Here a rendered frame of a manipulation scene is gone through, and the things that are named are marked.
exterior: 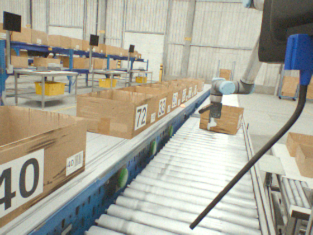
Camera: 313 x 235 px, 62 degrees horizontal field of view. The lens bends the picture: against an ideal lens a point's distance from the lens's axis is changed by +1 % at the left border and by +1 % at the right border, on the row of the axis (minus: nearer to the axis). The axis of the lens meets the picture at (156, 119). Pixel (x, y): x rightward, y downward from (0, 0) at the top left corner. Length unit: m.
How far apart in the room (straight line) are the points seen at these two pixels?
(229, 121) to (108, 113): 1.14
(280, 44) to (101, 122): 0.97
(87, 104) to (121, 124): 0.19
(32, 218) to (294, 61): 0.56
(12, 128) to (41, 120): 0.12
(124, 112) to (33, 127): 0.42
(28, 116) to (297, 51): 0.80
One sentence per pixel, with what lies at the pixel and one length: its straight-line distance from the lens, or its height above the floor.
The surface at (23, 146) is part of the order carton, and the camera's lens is 0.61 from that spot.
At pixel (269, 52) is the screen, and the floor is 1.26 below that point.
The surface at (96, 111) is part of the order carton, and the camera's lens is 1.24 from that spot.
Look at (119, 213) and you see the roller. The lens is 0.92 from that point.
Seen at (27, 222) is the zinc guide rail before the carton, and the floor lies 0.89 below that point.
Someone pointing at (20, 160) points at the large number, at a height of 1.01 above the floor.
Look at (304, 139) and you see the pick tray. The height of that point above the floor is 0.82.
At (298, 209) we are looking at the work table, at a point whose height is 0.75.
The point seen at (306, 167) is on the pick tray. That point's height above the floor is 0.80.
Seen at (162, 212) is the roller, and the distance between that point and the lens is 0.94.
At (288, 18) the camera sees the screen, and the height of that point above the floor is 1.30.
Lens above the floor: 1.23
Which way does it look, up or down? 12 degrees down
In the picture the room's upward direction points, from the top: 6 degrees clockwise
